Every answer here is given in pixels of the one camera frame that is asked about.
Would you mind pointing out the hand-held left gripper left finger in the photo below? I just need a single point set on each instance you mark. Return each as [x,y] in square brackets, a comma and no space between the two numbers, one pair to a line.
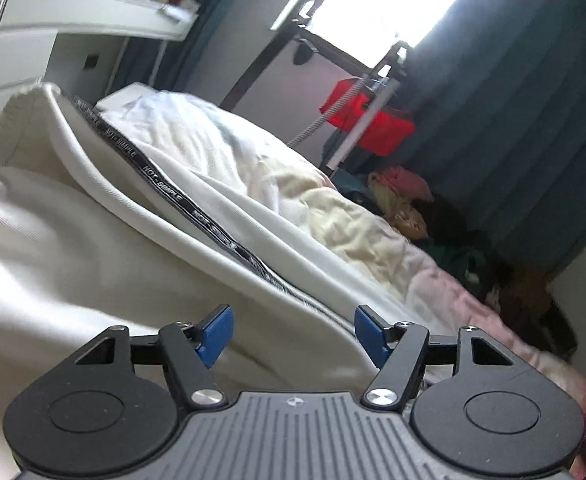
[217,334]

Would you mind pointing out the bright window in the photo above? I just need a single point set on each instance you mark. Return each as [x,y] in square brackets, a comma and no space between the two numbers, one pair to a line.
[388,0]

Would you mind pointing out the red fabric basket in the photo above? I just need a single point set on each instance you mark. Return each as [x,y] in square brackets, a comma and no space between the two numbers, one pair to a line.
[380,127]

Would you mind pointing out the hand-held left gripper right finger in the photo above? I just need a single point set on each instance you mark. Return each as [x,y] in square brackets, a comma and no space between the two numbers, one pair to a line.
[371,334]

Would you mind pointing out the dark teal curtain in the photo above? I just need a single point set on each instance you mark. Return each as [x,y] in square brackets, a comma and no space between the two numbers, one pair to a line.
[213,35]
[513,135]

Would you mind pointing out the white desk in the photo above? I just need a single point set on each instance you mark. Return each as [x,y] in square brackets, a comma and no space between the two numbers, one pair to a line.
[98,22]

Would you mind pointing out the white garment with black stripe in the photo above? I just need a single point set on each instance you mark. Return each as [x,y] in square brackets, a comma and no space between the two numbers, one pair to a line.
[98,260]

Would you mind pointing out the small black object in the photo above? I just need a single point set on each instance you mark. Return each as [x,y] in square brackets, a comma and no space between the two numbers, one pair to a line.
[302,51]

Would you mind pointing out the white and pink quilt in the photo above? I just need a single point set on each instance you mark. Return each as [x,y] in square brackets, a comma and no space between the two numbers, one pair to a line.
[323,210]

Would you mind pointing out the pile of colourful clothes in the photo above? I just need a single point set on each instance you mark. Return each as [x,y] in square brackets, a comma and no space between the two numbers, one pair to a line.
[448,230]

